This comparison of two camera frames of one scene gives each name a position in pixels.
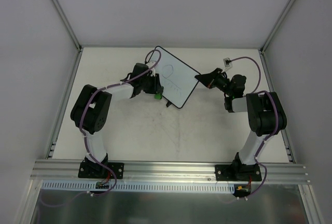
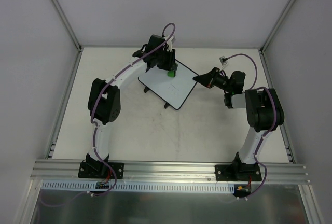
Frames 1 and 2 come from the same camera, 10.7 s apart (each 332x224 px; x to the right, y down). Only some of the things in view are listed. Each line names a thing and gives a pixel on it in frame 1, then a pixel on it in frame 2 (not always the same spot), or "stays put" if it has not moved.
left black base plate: (94, 170) stays put
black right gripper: (214, 77) stays put
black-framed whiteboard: (178, 79) stays put
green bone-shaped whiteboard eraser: (158, 96) → (171, 73)
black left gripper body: (156, 84) → (169, 63)
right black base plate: (238, 172) stays put
